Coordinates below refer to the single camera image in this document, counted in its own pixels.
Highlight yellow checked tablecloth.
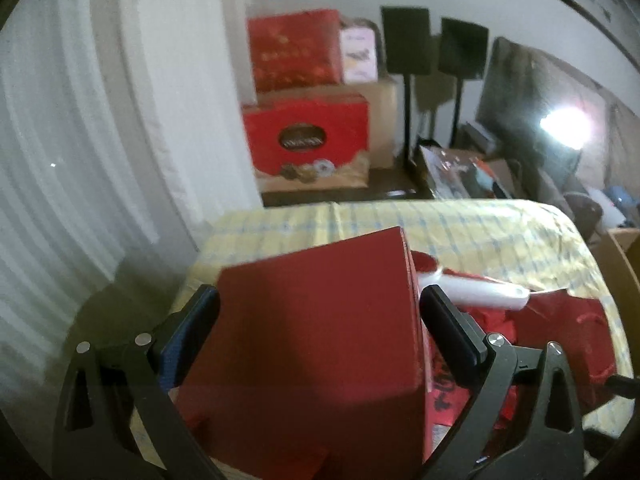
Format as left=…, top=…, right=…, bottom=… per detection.
left=175, top=198, right=637, bottom=480

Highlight brown sofa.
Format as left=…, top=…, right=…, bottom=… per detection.
left=474, top=36, right=640, bottom=202

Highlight black speaker stand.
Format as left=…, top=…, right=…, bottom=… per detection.
left=449, top=78, right=467, bottom=149
left=399, top=73, right=419, bottom=172

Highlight white strip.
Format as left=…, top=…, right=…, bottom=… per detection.
left=439, top=271, right=533, bottom=312

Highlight brown storage carton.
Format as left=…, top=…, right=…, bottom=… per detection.
left=254, top=76, right=402, bottom=172

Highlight red patterned gift box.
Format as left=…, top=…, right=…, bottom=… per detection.
left=246, top=7, right=344, bottom=94

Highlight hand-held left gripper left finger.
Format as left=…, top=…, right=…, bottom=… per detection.
left=52, top=284, right=222, bottom=480

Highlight red cookie gift box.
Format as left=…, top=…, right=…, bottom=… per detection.
left=241, top=94, right=372, bottom=194

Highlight cluttered open carton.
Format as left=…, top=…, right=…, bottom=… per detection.
left=416, top=144, right=524, bottom=201

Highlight large plain red bag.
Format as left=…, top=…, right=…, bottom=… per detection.
left=174, top=226, right=432, bottom=480

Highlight white curtain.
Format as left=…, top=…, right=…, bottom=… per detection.
left=0, top=0, right=262, bottom=361

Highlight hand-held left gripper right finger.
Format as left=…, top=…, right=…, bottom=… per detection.
left=420, top=284, right=586, bottom=480

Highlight dark brown round object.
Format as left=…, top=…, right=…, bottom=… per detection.
left=564, top=191, right=604, bottom=242

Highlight brown cardboard box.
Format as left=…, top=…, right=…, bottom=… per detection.
left=589, top=226, right=640, bottom=322

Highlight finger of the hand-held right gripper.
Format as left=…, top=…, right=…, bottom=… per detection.
left=602, top=374, right=640, bottom=402

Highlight small white carton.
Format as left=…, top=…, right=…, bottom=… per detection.
left=339, top=26, right=379, bottom=84

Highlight red calligraphy paper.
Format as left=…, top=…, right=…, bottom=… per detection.
left=426, top=354, right=477, bottom=429

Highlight dark red cord-handle bag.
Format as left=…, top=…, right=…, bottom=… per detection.
left=500, top=289, right=619, bottom=404

